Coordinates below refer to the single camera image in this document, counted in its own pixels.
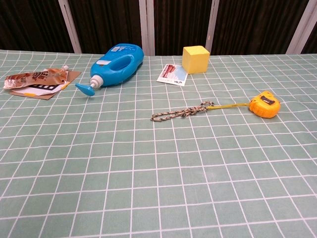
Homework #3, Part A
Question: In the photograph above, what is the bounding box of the orange tape measure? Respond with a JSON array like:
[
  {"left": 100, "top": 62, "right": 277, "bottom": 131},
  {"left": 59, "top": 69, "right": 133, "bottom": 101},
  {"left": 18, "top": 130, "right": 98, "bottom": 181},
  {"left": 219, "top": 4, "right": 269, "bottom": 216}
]
[{"left": 207, "top": 91, "right": 281, "bottom": 119}]

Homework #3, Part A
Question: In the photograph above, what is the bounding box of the brown cardboard card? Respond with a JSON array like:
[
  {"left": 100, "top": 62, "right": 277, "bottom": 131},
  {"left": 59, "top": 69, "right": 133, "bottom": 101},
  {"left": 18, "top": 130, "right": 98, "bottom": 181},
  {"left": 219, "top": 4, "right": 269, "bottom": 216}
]
[{"left": 9, "top": 70, "right": 82, "bottom": 100}]

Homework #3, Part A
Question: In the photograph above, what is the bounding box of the blue pump detergent bottle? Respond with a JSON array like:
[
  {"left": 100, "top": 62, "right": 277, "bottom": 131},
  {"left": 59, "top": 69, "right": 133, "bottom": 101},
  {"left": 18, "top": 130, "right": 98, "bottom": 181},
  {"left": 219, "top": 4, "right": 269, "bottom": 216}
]
[{"left": 75, "top": 43, "right": 145, "bottom": 97}]

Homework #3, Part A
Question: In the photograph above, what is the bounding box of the braided camouflage cord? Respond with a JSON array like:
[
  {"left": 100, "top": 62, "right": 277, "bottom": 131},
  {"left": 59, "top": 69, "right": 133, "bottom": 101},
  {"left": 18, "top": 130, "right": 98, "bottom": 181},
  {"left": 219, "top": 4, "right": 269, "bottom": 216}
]
[{"left": 150, "top": 100, "right": 215, "bottom": 122}]

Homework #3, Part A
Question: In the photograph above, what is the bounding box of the picture postcard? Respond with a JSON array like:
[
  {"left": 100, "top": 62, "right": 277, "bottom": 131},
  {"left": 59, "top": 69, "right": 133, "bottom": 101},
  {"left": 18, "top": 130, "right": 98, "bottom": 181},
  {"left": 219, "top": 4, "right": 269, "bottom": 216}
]
[{"left": 156, "top": 63, "right": 189, "bottom": 86}]

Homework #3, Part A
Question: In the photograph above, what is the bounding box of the brown spout pouch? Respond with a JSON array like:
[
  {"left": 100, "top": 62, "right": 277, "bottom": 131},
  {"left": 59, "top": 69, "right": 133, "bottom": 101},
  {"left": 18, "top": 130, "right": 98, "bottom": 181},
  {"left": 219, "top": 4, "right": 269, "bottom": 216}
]
[{"left": 2, "top": 65, "right": 70, "bottom": 89}]

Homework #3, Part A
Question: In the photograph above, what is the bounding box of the green checkered tablecloth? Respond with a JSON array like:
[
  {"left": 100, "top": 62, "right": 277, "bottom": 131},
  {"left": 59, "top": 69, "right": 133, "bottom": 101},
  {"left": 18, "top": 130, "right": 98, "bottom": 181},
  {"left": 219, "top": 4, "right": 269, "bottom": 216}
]
[{"left": 0, "top": 49, "right": 317, "bottom": 238}]

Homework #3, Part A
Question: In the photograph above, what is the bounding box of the white frame post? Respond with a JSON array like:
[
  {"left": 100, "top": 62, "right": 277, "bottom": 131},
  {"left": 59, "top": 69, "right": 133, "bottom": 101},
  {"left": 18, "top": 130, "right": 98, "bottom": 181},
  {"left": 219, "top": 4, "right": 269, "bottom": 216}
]
[
  {"left": 205, "top": 0, "right": 220, "bottom": 51},
  {"left": 285, "top": 0, "right": 317, "bottom": 55},
  {"left": 57, "top": 0, "right": 83, "bottom": 54},
  {"left": 138, "top": 0, "right": 156, "bottom": 56}
]

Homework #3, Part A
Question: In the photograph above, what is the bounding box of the yellow cube block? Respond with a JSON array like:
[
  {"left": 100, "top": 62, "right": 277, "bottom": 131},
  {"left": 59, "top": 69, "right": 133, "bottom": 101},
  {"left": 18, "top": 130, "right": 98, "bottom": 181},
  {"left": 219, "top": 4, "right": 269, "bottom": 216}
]
[{"left": 182, "top": 45, "right": 211, "bottom": 74}]

